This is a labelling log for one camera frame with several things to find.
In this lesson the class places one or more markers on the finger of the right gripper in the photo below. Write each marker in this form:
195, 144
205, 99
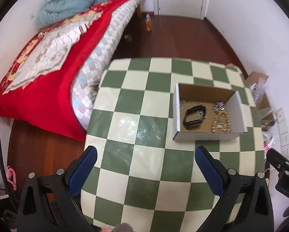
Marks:
277, 160

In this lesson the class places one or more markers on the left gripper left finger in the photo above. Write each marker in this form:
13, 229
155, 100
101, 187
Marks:
79, 170

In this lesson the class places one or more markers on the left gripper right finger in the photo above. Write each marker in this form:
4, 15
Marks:
217, 176

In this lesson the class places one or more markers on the black smart watch band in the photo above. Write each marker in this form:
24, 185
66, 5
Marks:
194, 116

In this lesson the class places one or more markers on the white cardboard jewelry box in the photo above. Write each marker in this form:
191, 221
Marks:
224, 113

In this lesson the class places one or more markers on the white power strip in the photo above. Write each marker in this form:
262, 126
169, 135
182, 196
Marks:
283, 132

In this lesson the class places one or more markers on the green white checkered tablecloth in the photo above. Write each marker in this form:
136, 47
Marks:
143, 176

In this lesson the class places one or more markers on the pink slipper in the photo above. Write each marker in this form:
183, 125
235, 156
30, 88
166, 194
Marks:
11, 177

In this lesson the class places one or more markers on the brown cardboard box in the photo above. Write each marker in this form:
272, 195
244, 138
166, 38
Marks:
257, 84

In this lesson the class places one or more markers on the white checkered mattress sheet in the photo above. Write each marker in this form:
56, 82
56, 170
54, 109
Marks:
86, 83

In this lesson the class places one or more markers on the red patterned bedspread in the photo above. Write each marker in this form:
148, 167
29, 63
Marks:
37, 87

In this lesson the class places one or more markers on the orange drink bottle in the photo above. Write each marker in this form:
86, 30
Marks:
148, 26

